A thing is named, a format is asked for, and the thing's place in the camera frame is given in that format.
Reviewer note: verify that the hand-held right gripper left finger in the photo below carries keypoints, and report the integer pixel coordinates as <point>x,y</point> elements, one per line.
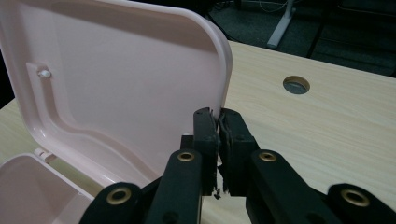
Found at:
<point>204,140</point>

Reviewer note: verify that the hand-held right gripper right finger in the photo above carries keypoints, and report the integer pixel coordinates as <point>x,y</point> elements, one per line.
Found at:
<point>238,149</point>

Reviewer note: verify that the pink plastic lidded box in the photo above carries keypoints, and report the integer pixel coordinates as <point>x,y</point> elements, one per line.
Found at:
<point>118,77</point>

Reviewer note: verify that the white desk leg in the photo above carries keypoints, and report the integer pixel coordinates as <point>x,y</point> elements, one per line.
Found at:
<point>280,28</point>

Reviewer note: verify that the black metal chair frame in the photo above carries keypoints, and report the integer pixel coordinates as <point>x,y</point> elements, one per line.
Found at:
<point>317,34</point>

